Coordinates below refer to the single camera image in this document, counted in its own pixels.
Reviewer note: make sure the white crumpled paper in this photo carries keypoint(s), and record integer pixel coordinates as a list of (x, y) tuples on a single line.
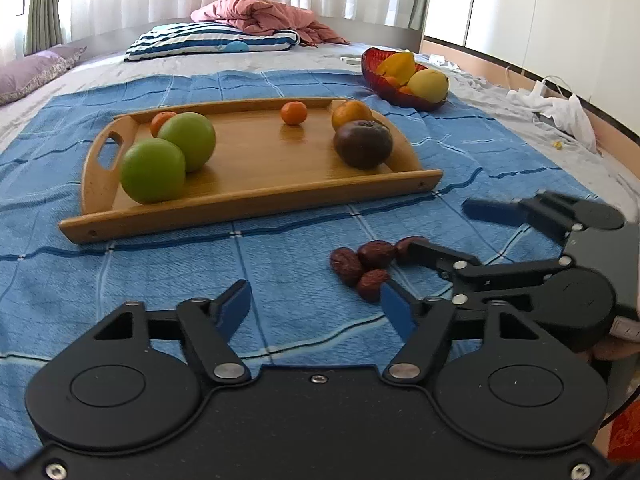
[(440, 60)]

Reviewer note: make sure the dark brown round fruit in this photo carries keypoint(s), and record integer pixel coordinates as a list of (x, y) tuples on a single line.
[(362, 142)]

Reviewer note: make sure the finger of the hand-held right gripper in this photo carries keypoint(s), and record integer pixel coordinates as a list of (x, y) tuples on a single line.
[(492, 212), (440, 257)]

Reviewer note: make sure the yellow starfruit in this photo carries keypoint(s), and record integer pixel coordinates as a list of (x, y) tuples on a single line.
[(397, 65)]

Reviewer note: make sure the white wardrobe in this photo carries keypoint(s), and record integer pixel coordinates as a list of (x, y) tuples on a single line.
[(550, 10)]

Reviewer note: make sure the small orange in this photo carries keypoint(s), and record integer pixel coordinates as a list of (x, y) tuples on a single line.
[(390, 81), (160, 121), (405, 91), (293, 112)]

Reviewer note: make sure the large orange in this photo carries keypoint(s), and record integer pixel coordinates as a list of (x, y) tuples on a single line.
[(350, 114)]

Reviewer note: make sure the person's right hand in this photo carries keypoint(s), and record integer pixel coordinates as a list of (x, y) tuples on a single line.
[(610, 349)]

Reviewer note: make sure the grey floral bedsheet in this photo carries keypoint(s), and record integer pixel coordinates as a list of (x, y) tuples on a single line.
[(550, 160)]

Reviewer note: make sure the green apple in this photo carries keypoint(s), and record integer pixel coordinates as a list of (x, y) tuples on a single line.
[(192, 137), (152, 170)]

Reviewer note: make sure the blue white striped pillow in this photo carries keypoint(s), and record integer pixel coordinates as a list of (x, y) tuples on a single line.
[(200, 40)]

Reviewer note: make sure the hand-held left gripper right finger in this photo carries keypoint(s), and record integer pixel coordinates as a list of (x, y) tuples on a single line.
[(397, 310)]

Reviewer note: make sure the plain purple pillow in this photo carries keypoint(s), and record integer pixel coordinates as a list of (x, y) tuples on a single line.
[(70, 54)]

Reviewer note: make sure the pink quilt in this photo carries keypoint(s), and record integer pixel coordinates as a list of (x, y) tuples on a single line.
[(260, 12)]

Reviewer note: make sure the small orange in bowl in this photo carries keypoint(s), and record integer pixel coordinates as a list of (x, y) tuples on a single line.
[(390, 81), (405, 91)]

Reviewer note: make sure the red patterned cloth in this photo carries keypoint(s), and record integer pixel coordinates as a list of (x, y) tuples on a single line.
[(625, 435)]

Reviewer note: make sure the blue checked blanket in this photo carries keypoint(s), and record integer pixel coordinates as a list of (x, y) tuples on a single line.
[(280, 270)]

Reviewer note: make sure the purple pillow with floral border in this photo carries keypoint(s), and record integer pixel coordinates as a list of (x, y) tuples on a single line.
[(25, 75)]

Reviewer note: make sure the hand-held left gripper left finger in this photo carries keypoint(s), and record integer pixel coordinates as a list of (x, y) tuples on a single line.
[(234, 310)]

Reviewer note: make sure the yellow mango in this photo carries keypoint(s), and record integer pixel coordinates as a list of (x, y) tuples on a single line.
[(429, 85)]

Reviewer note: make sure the dried red date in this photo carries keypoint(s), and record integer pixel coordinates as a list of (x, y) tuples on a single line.
[(372, 285), (346, 264), (406, 245), (376, 253)]

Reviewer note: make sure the white crumpled cloth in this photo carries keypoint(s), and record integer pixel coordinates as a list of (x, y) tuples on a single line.
[(560, 107)]

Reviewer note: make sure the red glass bowl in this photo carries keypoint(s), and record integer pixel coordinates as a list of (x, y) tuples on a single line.
[(395, 95)]

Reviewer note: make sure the white plastic wrapper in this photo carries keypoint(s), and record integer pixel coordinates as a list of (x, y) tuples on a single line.
[(350, 60)]

